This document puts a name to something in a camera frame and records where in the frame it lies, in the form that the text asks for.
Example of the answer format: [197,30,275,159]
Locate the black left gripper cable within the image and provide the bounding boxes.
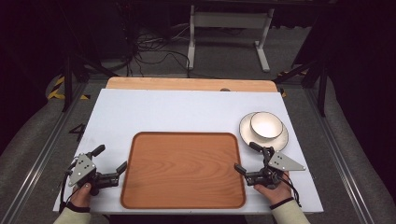
[58,161,80,215]

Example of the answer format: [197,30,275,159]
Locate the wooden table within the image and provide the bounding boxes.
[105,76,279,93]

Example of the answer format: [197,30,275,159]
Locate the black wristband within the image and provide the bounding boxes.
[268,196,295,211]
[64,201,92,214]

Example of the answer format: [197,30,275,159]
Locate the person's left hand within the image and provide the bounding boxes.
[70,182,93,208]

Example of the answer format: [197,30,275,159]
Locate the black floor cables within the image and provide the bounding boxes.
[123,22,191,78]

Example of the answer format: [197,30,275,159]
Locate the aluminium floor rail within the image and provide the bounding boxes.
[0,81,90,224]
[302,87,376,224]

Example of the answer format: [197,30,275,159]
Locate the white metal stand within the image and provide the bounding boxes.
[185,4,276,74]

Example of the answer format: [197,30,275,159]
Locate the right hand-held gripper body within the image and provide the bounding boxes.
[245,147,306,190]

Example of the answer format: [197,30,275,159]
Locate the white plate with dark rim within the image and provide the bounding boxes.
[238,111,290,153]

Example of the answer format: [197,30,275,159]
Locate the white table board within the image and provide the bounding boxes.
[52,88,324,216]

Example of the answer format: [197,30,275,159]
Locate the brown wooden tray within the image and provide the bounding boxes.
[120,131,248,210]

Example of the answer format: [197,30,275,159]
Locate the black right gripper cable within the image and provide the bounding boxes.
[278,174,303,209]

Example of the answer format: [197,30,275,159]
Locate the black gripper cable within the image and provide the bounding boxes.
[278,174,303,209]
[58,161,80,215]

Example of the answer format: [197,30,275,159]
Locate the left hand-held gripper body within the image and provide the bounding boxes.
[67,151,121,197]

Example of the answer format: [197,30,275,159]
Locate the black stand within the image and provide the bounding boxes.
[60,50,120,114]
[273,55,332,119]

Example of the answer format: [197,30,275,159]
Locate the person's right hand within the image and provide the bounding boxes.
[253,172,293,207]

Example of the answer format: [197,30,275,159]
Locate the yellow black floor tape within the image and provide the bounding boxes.
[276,68,310,99]
[46,75,92,102]

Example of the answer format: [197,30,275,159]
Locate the white bowl with dark rim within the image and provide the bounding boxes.
[249,111,284,140]

